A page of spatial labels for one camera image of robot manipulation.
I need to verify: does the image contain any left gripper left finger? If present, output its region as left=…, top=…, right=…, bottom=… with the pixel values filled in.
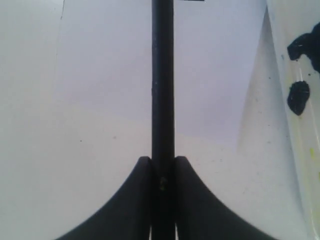
left=59, top=156, right=153, bottom=240

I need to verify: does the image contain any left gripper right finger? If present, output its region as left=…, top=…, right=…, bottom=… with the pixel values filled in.
left=174, top=156, right=272, bottom=240

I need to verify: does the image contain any black paintbrush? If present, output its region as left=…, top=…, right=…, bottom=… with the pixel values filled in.
left=151, top=0, right=175, bottom=240

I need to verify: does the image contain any white paper sheet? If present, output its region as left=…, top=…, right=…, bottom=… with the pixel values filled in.
left=55, top=0, right=266, bottom=149

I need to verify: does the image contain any clear plastic paint tray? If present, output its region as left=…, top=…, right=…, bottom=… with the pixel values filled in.
left=236, top=0, right=320, bottom=240

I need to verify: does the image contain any dark blue paint blob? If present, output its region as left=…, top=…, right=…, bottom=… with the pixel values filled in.
left=287, top=23, right=320, bottom=73

